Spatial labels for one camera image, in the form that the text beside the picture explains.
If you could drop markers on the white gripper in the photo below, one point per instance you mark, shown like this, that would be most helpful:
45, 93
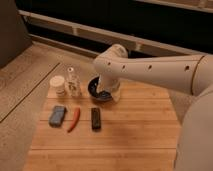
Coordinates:
109, 86

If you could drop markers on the dark ceramic bowl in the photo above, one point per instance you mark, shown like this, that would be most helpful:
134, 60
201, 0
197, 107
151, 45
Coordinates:
99, 96

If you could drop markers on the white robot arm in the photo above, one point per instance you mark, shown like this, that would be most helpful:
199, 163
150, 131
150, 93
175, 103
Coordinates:
190, 74

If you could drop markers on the dark chocolate bar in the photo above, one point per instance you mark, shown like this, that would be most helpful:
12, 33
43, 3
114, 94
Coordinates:
96, 118

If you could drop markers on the red chili pepper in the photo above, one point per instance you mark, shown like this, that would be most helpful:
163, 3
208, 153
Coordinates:
75, 120

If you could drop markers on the blue sponge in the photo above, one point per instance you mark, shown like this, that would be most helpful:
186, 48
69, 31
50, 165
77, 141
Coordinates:
57, 116

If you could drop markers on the white metal railing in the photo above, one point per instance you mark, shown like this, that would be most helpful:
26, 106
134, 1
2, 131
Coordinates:
101, 35

